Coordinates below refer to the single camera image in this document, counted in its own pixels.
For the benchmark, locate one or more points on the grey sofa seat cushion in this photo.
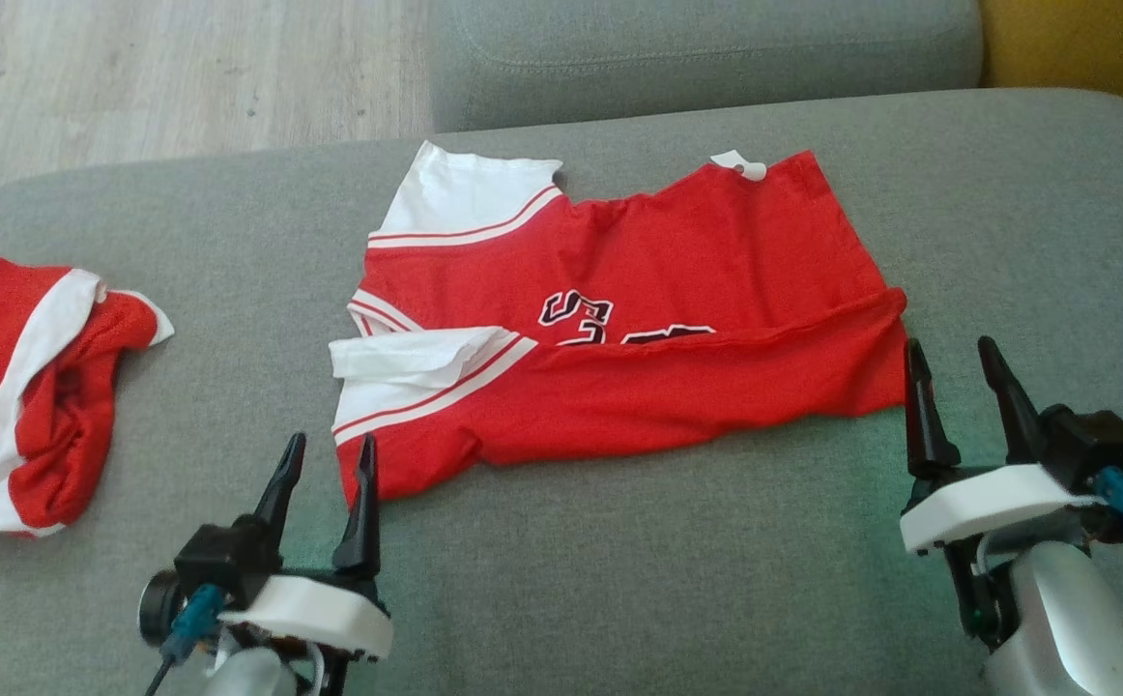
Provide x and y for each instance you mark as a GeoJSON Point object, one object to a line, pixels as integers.
{"type": "Point", "coordinates": [716, 58]}

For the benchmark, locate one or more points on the large grey sofa ottoman cushion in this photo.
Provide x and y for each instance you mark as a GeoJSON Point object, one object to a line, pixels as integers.
{"type": "Point", "coordinates": [619, 580]}

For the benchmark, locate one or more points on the red white-striped shorts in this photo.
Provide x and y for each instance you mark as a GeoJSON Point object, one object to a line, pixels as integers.
{"type": "Point", "coordinates": [69, 425]}

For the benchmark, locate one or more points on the long yellow sofa back cushion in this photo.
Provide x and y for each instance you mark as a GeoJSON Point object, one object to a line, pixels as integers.
{"type": "Point", "coordinates": [1083, 39]}

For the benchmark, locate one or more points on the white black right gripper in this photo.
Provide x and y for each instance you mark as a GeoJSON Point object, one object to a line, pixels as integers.
{"type": "Point", "coordinates": [987, 503]}

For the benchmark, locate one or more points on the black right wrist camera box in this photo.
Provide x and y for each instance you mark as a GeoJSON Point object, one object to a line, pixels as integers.
{"type": "Point", "coordinates": [1093, 445]}

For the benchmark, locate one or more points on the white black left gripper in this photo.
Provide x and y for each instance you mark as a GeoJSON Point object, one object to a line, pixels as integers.
{"type": "Point", "coordinates": [320, 614]}

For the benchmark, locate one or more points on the red white basketball jersey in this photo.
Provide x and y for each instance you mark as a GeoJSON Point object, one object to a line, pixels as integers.
{"type": "Point", "coordinates": [668, 251]}

